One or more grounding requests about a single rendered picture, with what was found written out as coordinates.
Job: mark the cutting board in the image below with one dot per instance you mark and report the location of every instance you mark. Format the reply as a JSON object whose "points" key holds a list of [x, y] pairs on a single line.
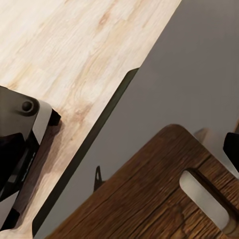
{"points": [[144, 200]]}

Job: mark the dishwasher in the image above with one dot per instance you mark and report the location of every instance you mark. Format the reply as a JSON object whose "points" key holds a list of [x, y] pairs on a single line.
{"points": [[75, 162]]}

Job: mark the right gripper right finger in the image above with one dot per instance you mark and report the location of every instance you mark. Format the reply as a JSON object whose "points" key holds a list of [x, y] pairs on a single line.
{"points": [[231, 148]]}

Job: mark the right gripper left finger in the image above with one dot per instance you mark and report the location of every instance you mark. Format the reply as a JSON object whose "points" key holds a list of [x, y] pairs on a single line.
{"points": [[12, 148]]}

